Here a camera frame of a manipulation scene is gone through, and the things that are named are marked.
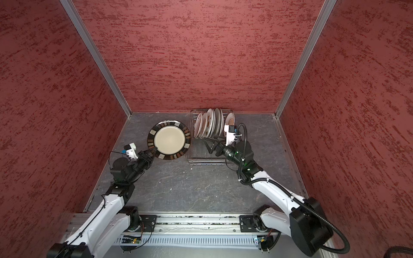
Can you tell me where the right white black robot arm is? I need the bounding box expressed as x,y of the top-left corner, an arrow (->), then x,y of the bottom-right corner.
204,138 -> 333,256

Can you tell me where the corner aluminium profile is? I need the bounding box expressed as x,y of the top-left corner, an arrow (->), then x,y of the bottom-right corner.
60,0 -> 133,118
275,0 -> 338,119

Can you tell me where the white slotted cable duct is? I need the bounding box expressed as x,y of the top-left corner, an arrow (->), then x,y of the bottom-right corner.
113,235 -> 258,249

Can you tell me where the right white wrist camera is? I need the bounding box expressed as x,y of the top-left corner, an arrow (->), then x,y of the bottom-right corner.
224,125 -> 242,146

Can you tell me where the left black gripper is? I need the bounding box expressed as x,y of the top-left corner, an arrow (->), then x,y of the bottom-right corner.
126,146 -> 158,182

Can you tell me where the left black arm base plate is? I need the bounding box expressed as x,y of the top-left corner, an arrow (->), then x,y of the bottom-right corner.
127,215 -> 158,233

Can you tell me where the orange sunburst plate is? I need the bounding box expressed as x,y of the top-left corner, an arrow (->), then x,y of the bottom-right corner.
194,112 -> 203,138

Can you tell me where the left small circuit board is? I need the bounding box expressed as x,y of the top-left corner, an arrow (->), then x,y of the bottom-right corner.
121,235 -> 142,244

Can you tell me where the brown leaf pattern plate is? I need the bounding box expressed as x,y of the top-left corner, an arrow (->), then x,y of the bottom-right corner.
224,112 -> 235,126

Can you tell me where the left corner aluminium profile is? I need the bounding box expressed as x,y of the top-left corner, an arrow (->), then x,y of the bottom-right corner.
60,0 -> 133,118

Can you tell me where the strawberry pattern white plate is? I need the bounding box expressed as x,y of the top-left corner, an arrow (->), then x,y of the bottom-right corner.
203,108 -> 215,138

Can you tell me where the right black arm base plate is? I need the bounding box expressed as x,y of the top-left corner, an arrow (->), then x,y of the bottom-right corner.
239,215 -> 280,233

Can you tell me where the plain cream white plate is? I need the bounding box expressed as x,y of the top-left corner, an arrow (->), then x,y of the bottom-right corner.
212,108 -> 223,136

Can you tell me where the small circuit board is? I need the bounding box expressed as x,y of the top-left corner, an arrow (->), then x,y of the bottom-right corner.
254,235 -> 274,248
121,235 -> 142,244

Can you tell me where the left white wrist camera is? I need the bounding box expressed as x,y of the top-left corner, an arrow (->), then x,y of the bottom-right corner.
123,143 -> 138,160

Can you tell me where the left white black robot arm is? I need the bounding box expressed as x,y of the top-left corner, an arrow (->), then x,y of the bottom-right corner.
46,144 -> 156,258

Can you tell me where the dark checkered rim plate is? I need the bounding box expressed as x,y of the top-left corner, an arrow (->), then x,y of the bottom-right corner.
147,120 -> 192,160

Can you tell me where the right small circuit board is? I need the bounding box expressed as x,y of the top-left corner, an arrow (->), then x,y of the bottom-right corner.
254,235 -> 274,248

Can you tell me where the right corner aluminium profile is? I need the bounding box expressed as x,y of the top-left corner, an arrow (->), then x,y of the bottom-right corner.
275,0 -> 338,119

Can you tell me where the metal wire dish rack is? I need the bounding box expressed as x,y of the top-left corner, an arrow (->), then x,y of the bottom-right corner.
185,109 -> 241,166

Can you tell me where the aluminium mounting rail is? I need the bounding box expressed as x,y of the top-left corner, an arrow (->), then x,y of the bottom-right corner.
64,212 -> 329,235

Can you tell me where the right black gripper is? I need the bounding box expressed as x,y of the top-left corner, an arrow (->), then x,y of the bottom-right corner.
203,134 -> 244,167

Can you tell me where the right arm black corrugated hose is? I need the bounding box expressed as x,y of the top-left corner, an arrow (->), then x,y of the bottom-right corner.
237,123 -> 351,255

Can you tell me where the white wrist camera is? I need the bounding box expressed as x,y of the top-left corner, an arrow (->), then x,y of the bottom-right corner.
224,125 -> 242,146
123,143 -> 138,160

